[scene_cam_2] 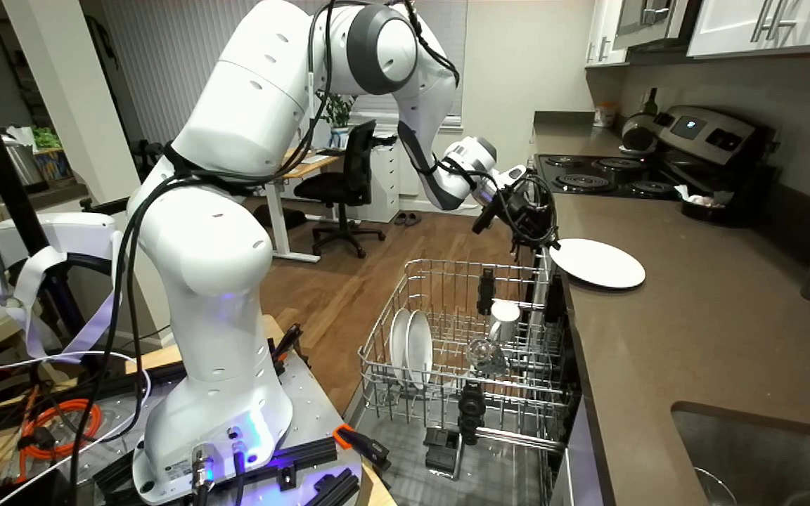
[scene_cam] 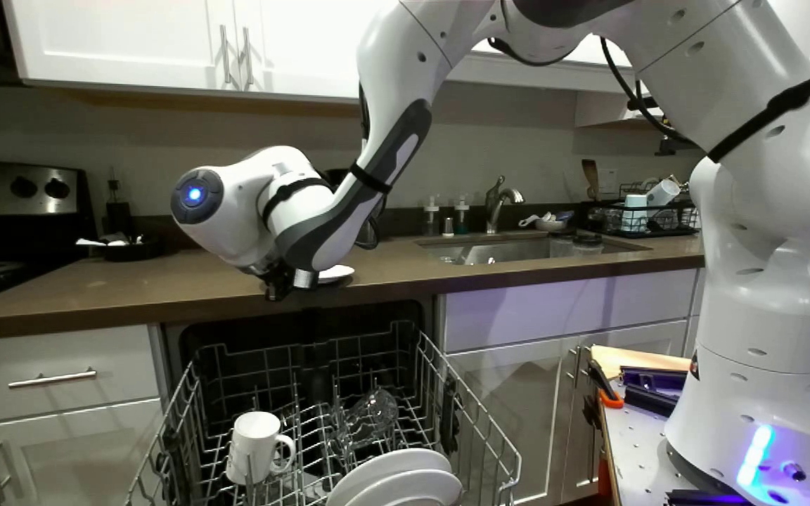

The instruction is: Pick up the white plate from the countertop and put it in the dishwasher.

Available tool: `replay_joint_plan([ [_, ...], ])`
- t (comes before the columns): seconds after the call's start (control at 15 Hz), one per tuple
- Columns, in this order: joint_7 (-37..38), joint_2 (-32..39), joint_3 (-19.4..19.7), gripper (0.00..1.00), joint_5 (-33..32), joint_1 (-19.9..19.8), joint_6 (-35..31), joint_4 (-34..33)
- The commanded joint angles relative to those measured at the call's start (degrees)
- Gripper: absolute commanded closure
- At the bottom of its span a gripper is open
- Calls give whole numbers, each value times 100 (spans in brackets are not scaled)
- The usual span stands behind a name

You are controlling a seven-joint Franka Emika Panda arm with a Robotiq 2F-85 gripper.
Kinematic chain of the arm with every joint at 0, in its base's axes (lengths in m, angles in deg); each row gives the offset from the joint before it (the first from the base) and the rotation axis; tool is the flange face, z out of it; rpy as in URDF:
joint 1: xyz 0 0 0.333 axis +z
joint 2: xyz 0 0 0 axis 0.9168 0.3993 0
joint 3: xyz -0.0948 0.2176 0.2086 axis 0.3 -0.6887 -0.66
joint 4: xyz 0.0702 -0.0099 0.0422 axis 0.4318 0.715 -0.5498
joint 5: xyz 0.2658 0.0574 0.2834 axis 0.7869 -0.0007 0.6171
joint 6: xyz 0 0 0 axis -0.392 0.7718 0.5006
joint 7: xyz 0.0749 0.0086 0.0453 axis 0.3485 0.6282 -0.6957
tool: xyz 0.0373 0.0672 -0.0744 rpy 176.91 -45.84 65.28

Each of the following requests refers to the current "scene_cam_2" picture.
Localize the orange cable coil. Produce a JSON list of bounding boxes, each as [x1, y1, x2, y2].
[[17, 397, 107, 467]]

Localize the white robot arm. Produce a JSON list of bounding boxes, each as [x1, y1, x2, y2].
[[131, 0, 554, 506]]

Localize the black office chair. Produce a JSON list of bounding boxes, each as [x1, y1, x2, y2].
[[297, 120, 394, 259]]

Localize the black stove range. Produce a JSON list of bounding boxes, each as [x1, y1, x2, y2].
[[533, 103, 773, 228]]

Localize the white plate in rack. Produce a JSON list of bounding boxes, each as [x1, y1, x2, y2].
[[405, 313, 433, 388], [389, 310, 411, 377]]

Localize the white round plate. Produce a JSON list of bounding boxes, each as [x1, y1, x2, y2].
[[550, 239, 648, 289]]

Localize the black orange handled tool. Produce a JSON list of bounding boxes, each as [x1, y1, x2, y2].
[[333, 425, 392, 470]]

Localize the white upper cabinets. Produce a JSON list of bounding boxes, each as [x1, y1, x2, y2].
[[585, 0, 810, 67]]

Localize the wooden desk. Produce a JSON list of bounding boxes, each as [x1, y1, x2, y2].
[[256, 152, 340, 263]]

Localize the black pan with cloth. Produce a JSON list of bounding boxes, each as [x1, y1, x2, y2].
[[676, 186, 733, 224]]

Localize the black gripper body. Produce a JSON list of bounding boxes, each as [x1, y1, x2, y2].
[[472, 166, 557, 248]]

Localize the white mug in rack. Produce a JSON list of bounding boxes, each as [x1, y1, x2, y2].
[[491, 301, 520, 341]]

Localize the steel kitchen sink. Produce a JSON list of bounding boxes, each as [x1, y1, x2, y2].
[[674, 404, 810, 506]]

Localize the wire dishwasher rack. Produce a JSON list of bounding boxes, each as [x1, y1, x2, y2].
[[359, 248, 578, 453]]

